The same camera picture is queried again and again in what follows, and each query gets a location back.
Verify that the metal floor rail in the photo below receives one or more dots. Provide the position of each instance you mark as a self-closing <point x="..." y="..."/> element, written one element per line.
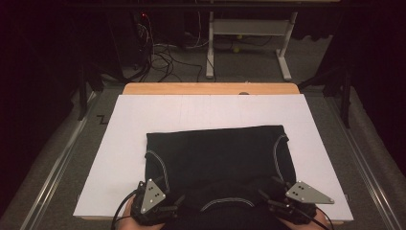
<point x="364" y="159"/>
<point x="57" y="166"/>

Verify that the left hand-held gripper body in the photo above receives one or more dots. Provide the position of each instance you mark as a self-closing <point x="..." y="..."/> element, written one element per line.
<point x="152" y="195"/>

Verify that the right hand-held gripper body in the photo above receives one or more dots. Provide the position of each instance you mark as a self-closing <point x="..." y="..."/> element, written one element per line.
<point x="306" y="195"/>

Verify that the black metal stand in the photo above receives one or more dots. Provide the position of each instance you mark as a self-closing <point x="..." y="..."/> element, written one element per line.
<point x="345" y="96"/>
<point x="83" y="89"/>

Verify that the yellow tennis ball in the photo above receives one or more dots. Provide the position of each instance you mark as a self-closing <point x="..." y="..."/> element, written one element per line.
<point x="239" y="37"/>
<point x="236" y="50"/>

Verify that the white metal desk frame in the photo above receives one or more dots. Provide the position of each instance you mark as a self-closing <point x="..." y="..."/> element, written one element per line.
<point x="252" y="27"/>

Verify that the dark equipment with red light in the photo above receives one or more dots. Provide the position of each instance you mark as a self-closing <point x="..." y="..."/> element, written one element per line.
<point x="140" y="35"/>

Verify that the white paper sheet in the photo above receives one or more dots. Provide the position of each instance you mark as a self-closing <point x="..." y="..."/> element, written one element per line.
<point x="134" y="121"/>

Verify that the person's left hand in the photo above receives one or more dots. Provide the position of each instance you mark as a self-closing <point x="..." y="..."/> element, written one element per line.
<point x="134" y="225"/>

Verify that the black knitted vest grey trim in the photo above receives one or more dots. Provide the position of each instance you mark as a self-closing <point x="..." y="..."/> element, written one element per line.
<point x="217" y="159"/>

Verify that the person's right hand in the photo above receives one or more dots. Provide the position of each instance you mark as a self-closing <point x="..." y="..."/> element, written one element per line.
<point x="316" y="223"/>

